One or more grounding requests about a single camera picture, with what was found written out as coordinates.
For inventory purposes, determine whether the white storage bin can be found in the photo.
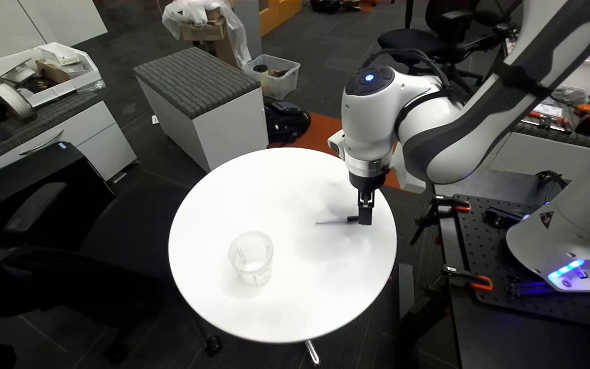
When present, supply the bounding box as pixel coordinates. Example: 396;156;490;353
245;54;301;98

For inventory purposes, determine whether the round white table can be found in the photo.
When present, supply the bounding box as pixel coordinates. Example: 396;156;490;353
167;147;397;344

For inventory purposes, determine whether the grey white cabinet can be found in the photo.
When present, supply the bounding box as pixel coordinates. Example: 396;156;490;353
132;48;269;170

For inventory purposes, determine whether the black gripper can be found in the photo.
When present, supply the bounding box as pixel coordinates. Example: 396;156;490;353
348;174;383;225

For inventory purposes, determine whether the black office chair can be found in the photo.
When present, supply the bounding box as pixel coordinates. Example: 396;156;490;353
377;0;515;73

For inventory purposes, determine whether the orange black clamp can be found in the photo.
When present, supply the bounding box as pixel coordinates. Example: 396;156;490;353
410;197;472;245
440;265;494;294

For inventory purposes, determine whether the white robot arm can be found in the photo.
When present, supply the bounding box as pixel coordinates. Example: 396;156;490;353
340;0;590;294

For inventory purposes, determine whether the dark office chair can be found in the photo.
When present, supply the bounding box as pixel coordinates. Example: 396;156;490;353
0;141;173;369

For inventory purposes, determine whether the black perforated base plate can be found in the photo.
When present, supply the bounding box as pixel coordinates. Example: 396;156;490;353
456;196;590;327

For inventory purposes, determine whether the black marker pen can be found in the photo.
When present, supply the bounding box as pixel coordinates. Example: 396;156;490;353
315;217;358;225

